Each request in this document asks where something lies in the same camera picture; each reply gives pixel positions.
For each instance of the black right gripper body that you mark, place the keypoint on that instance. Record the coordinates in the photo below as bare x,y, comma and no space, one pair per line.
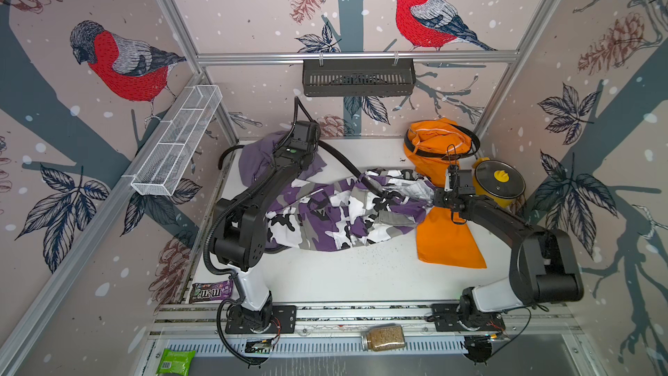
445,198

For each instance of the black belt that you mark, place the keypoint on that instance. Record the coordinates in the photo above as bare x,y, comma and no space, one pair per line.
452,143
226,153
371,185

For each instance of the lilac purple trousers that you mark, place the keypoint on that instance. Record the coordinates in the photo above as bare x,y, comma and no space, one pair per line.
255,158

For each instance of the orange trousers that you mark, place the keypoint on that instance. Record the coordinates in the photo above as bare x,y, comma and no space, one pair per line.
442,238

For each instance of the purple camouflage trousers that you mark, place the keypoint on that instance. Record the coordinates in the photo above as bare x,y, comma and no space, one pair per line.
346,214

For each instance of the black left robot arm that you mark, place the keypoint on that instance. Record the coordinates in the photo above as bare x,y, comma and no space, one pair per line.
238,236

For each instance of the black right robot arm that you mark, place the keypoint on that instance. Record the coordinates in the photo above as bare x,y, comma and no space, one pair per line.
543,266

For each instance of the yellow cooking pot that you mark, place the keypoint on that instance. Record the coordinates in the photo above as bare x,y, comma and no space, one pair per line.
498,188

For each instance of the jar of brown grains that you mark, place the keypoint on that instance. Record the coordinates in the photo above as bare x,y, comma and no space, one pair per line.
384,338

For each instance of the purple candy packet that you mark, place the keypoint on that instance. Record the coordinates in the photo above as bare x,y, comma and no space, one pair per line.
211,292

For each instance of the green wipes packet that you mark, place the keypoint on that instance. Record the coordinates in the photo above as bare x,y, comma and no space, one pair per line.
175,362

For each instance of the black hanging wire basket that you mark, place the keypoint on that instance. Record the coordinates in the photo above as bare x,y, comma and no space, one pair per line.
378,77

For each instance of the white wire mesh shelf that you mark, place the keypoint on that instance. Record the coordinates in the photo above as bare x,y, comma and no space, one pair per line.
169,158

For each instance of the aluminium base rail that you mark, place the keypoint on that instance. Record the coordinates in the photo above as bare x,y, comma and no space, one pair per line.
328,328

